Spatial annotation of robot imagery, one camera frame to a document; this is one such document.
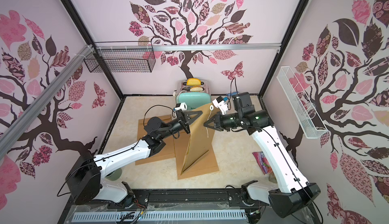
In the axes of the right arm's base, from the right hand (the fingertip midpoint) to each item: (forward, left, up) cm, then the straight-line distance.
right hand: (205, 128), depth 63 cm
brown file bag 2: (-9, +16, -4) cm, 19 cm away
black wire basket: (+92, +73, -18) cm, 119 cm away
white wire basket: (+10, -47, 0) cm, 48 cm away
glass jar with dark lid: (-13, -36, -31) cm, 49 cm away
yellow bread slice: (+47, +6, -13) cm, 49 cm away
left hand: (+3, +1, +6) cm, 7 cm away
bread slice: (+39, +4, -13) cm, 41 cm away
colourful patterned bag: (-5, -33, -30) cm, 45 cm away
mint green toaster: (+35, +5, -15) cm, 39 cm away
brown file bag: (-4, -2, -31) cm, 32 cm away
